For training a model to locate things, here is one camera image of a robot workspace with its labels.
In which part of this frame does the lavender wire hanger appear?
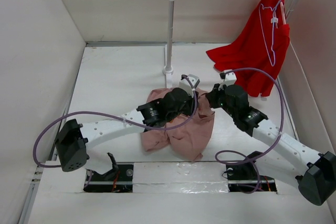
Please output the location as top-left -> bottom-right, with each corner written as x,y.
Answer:
258,0 -> 283,67

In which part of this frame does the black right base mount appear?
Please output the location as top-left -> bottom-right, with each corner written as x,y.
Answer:
222,163 -> 277,193

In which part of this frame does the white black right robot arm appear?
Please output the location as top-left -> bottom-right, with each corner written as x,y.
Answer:
206,84 -> 335,206

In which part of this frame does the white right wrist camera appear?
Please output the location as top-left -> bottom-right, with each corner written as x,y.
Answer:
218,69 -> 237,90

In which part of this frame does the pink printed t shirt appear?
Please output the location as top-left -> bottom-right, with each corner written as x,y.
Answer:
141,88 -> 215,162

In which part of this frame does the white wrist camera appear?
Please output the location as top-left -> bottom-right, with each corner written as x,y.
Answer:
218,69 -> 237,90
178,74 -> 200,97

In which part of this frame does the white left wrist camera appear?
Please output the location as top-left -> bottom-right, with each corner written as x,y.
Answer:
178,74 -> 200,97

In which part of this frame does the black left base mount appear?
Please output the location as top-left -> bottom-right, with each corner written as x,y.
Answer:
83,153 -> 134,193

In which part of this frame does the red t shirt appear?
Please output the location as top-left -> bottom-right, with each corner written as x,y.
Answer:
206,0 -> 290,97

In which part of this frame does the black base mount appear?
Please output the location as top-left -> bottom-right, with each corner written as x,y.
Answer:
83,153 -> 134,193
222,163 -> 277,193

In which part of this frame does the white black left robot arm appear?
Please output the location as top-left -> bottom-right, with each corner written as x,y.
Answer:
55,88 -> 197,180

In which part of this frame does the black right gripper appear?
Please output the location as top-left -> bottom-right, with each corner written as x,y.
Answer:
206,82 -> 237,118

